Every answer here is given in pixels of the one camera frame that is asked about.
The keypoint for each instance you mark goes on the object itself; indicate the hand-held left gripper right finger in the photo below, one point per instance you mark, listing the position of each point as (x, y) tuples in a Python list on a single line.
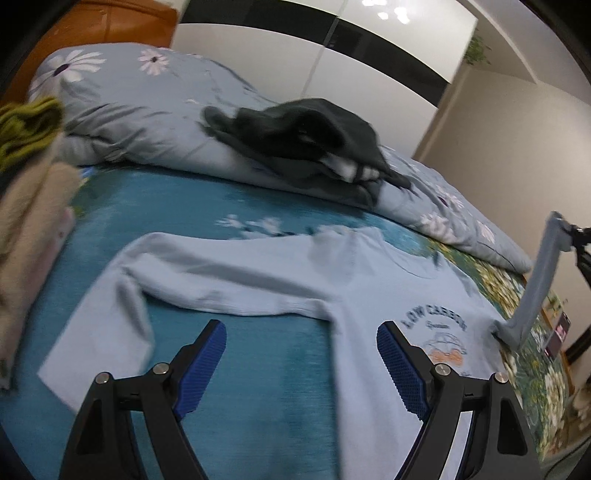
[(401, 364)]

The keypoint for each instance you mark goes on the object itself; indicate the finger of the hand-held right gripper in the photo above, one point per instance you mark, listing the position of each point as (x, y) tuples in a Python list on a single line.
[(585, 240)]

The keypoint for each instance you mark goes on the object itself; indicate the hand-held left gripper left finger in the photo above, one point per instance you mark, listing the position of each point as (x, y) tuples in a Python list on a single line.
[(203, 364)]

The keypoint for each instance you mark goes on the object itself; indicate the light blue long-sleeve shirt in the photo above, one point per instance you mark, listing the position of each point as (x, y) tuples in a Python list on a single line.
[(286, 286)]

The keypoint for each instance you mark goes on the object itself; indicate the dark bedside furniture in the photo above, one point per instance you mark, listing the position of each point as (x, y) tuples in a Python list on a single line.
[(577, 341)]

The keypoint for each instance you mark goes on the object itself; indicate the teal floral bed sheet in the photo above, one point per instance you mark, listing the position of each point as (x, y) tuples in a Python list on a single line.
[(184, 217)]

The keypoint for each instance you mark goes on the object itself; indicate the green potted plant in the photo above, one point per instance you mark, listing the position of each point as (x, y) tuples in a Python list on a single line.
[(475, 50)]

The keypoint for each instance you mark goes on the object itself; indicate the beige fuzzy sweater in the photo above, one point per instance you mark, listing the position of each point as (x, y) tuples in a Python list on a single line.
[(27, 230)]

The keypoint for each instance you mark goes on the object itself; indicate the dark grey fleece garment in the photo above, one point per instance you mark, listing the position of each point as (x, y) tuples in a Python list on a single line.
[(286, 134)]

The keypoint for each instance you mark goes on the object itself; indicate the light blue floral duvet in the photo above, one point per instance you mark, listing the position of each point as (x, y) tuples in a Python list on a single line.
[(138, 110)]

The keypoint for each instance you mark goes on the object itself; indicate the white wardrobe with black band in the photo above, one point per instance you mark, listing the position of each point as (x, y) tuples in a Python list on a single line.
[(369, 83)]

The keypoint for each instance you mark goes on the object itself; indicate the green knitted garment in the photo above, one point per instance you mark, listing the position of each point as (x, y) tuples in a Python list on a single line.
[(23, 129)]

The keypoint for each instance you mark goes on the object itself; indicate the carved wooden headboard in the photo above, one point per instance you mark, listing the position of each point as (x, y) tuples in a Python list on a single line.
[(92, 23)]

